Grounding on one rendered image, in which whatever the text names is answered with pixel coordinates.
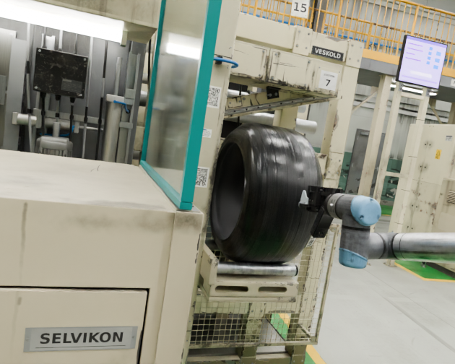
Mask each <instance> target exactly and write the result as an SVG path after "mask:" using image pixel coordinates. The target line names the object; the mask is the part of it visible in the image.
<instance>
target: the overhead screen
mask: <svg viewBox="0 0 455 364"><path fill-rule="evenodd" d="M447 47H448V45H447V44H444V43H439V42H435V41H432V40H427V39H424V38H419V37H415V36H411V35H404V39H403V43H402V49H401V53H400V57H399V64H398V68H397V72H396V79H395V82H401V83H405V84H409V85H415V86H419V87H425V88H429V89H433V90H438V88H439V84H440V80H441V75H442V71H443V64H444V61H445V57H446V51H447Z"/></svg>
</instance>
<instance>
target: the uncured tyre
mask: <svg viewBox="0 0 455 364"><path fill-rule="evenodd" d="M308 186H320V187H323V179H322V173H321V166H320V163H319V159H318V157H317V155H316V153H315V151H314V149H313V148H312V146H311V144H310V142H309V141H308V140H307V138H306V137H305V136H303V135H302V134H301V133H299V132H297V131H295V130H293V129H288V128H283V127H278V126H270V125H266V124H261V123H244V124H242V125H240V126H239V127H238V128H236V129H235V130H233V131H232V132H230V133H229V134H228V135H227V137H226V138H225V140H224V142H223V143H222V146H221V148H220V151H219V152H218V156H217V167H216V171H215V177H214V185H213V190H212V200H211V205H210V210H209V216H210V225H211V229H212V235H213V238H214V241H215V243H216V245H217V247H218V248H219V249H220V250H221V252H222V253H223V254H224V255H225V256H226V257H227V258H228V259H229V260H231V261H235V262H250V263H267V264H283V263H286V262H289V261H292V260H293V259H294V258H295V257H296V256H298V254H299V253H300V252H301V251H302V250H303V249H304V248H305V246H306V244H307V242H308V240H309V238H310V237H311V236H312V235H311V233H310V231H311V228H312V226H313V224H314V221H315V219H316V217H317V214H318V212H309V211H308V210H307V209H301V208H299V206H298V202H300V199H301V196H302V193H303V191H304V190H305V191H306V196H307V195H308Z"/></svg>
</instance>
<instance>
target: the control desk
mask: <svg viewBox="0 0 455 364"><path fill-rule="evenodd" d="M203 219H204V214H203V213H202V212H201V211H200V210H199V209H198V208H197V207H196V206H195V205H193V206H192V210H185V209H179V208H178V207H177V206H176V204H175V203H174V202H173V201H172V200H171V199H170V197H169V196H168V195H167V194H166V193H165V192H164V191H163V190H162V189H161V188H160V186H159V185H158V184H157V183H156V182H155V180H154V179H153V178H152V177H151V176H150V175H149V173H148V172H147V171H146V170H145V169H144V168H143V167H142V166H141V165H139V166H138V167H136V166H134V165H128V164H122V163H115V162H103V161H97V160H86V159H79V158H73V157H61V156H54V155H42V154H36V153H29V152H18V151H11V150H5V149H0V364H182V359H183V351H184V345H185V340H186V331H187V326H188V320H189V311H190V306H191V297H192V292H193V286H194V278H195V272H196V263H197V258H198V252H199V244H200V238H201V233H202V224H203Z"/></svg>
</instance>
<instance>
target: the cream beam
mask: <svg viewBox="0 0 455 364"><path fill-rule="evenodd" d="M232 60H233V61H236V62H237V63H238V65H239V66H238V67H237V68H234V69H231V71H230V80H229V82H232V83H236V84H240V85H247V86H251V87H258V88H261V89H265V90H266V89H267V86H272V87H278V88H281V90H285V91H289V92H296V93H299V94H303V95H310V96H314V97H318V98H328V97H337V96H338V91H339V83H340V79H341V75H342V67H343V65H339V64H333V63H330V62H327V61H321V60H318V59H314V58H309V57H305V56H300V55H297V54H294V53H288V52H284V51H279V50H275V49H272V48H267V47H263V46H260V45H254V44H251V43H245V42H242V41H239V40H235V47H234V51H233V58H232ZM321 70H324V71H328V72H334V73H337V74H338V77H337V84H336V88H335V91H333V90H327V89H323V88H319V80H320V76H321Z"/></svg>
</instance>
